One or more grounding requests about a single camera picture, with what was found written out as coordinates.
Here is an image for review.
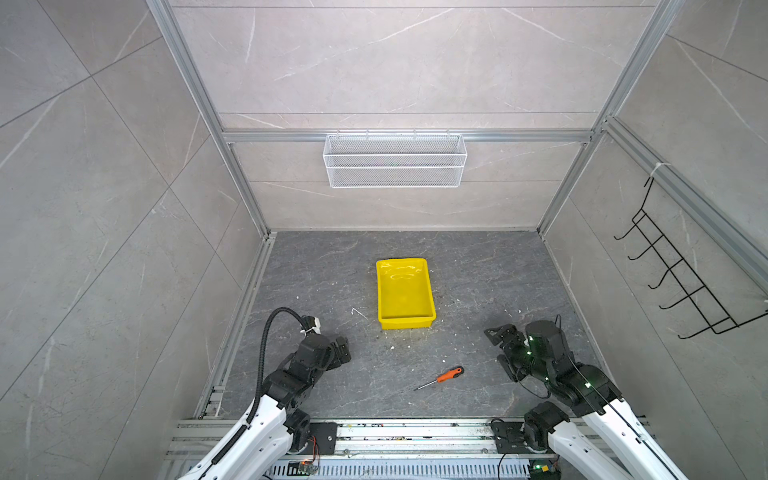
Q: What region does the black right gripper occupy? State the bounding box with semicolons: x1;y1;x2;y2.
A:
483;322;554;385

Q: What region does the orange black screwdriver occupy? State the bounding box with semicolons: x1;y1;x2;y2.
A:
415;366;464;391

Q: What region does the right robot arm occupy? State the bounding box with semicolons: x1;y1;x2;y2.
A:
485;319;686;479

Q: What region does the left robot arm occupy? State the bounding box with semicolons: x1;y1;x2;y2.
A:
183;331;351;480

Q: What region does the yellow plastic bin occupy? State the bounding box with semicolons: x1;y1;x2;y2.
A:
376;258;437;330

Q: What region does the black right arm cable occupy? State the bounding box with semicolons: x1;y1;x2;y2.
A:
515;314;565;402

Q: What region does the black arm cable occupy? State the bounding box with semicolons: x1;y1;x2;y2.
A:
515;314;565;402
255;306;319;415

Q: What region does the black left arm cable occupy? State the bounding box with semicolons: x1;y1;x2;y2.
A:
255;306;319;415

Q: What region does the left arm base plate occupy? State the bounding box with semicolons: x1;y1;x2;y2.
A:
289;422;339;455

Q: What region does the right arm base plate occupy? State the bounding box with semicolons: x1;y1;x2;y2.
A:
489;418;538;454

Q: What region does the black wire hook rack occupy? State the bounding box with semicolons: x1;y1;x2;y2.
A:
613;177;767;340

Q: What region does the aluminium front rail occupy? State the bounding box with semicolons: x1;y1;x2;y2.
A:
161;418;655;480

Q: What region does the white wire mesh basket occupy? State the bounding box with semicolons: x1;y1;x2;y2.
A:
323;133;468;189

